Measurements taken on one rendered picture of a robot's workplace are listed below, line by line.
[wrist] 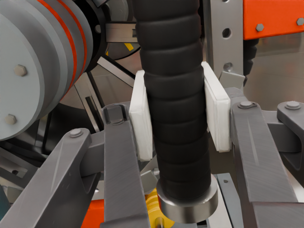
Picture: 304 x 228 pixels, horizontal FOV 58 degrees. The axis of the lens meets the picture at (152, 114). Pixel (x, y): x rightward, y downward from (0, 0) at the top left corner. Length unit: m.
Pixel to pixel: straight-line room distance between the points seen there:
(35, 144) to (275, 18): 0.47
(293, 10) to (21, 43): 0.31
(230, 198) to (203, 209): 1.01
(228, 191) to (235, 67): 0.89
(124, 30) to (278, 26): 0.23
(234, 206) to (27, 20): 1.03
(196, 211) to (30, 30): 0.19
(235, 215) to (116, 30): 0.86
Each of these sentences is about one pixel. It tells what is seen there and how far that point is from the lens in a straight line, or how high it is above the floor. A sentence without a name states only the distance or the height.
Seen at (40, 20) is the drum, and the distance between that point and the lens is 0.29.
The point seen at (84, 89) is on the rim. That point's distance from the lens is 0.51.
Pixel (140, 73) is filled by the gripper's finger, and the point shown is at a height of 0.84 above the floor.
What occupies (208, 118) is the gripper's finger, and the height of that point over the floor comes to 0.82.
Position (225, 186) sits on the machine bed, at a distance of 1.26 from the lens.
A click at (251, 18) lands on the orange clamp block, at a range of 0.38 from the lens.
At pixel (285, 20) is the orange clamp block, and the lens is 0.40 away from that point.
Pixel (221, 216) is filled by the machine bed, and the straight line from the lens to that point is 1.14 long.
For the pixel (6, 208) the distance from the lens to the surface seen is 0.45.
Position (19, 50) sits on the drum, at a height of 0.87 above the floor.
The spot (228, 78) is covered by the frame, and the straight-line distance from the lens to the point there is 0.39.
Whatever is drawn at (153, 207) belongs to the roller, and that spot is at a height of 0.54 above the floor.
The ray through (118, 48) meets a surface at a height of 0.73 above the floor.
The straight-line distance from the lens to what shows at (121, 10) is 0.88.
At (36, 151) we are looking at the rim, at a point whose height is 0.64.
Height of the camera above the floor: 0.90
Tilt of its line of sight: 25 degrees down
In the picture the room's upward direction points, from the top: 9 degrees counter-clockwise
